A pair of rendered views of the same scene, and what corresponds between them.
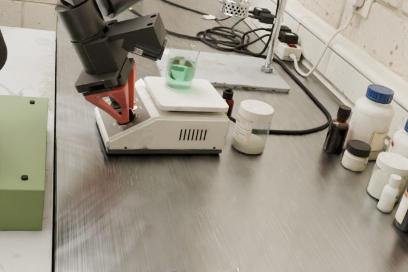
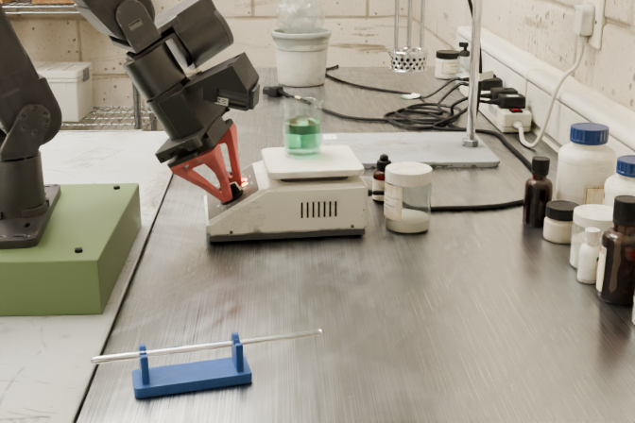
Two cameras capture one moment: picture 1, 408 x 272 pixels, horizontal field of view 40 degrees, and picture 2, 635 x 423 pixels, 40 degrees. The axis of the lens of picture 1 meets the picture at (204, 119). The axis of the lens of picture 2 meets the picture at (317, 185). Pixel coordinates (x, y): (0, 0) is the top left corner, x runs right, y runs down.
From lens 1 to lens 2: 0.31 m
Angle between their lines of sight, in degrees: 16
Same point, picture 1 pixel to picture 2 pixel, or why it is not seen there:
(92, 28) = (165, 80)
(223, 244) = (329, 321)
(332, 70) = (564, 131)
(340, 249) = (497, 322)
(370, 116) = (575, 164)
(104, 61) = (184, 118)
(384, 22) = (618, 47)
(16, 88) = not seen: hidden behind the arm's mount
